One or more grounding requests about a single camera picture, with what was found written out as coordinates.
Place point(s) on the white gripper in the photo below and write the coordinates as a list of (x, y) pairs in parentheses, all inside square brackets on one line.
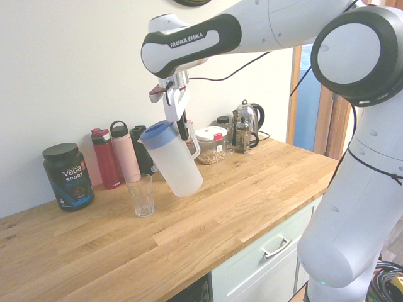
[(174, 104)]

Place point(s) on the translucent pitcher blue lid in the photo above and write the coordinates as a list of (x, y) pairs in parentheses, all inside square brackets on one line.
[(176, 170)]

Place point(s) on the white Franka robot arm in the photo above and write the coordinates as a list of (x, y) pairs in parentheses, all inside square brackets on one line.
[(346, 204)]

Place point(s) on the pink water bottle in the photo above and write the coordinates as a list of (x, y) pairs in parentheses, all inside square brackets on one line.
[(126, 154)]

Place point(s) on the red water bottle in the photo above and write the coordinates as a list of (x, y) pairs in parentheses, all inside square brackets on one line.
[(107, 163)]

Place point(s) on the glass jar red checkered lid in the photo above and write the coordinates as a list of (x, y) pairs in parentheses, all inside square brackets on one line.
[(189, 123)]

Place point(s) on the small jar red checkered lid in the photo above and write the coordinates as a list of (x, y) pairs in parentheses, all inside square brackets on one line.
[(190, 148)]

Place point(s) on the nut container with red clip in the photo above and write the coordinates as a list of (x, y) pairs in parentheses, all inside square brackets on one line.
[(211, 155)]

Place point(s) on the glass jar black lid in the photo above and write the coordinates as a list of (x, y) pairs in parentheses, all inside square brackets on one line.
[(223, 121)]

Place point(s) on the black shaker bottle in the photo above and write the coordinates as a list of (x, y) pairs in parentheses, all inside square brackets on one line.
[(140, 148)]

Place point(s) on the clear glass mug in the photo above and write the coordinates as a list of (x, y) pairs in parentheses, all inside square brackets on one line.
[(230, 141)]

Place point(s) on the glass container teal lid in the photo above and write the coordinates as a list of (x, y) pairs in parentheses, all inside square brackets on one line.
[(154, 169)]

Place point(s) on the glass french press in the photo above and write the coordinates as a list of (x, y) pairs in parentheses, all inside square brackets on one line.
[(244, 135)]

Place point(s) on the steel electric kettle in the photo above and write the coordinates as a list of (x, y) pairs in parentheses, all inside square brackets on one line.
[(253, 116)]

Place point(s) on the clear drinking glass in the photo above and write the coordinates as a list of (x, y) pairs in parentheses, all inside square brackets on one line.
[(143, 198)]

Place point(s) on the black protein powder tub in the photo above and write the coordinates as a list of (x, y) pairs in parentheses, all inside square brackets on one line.
[(69, 179)]

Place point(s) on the white cabinet drawer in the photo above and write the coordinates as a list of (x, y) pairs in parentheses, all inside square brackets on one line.
[(245, 273)]

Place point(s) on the black dishwasher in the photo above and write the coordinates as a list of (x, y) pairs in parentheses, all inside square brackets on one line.
[(198, 289)]

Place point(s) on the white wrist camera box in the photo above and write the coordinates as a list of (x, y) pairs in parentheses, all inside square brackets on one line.
[(155, 96)]

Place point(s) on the black wall clock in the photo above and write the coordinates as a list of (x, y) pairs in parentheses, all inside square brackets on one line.
[(192, 2)]

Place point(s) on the wooden door frame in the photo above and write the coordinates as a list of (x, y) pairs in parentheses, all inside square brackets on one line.
[(327, 126)]

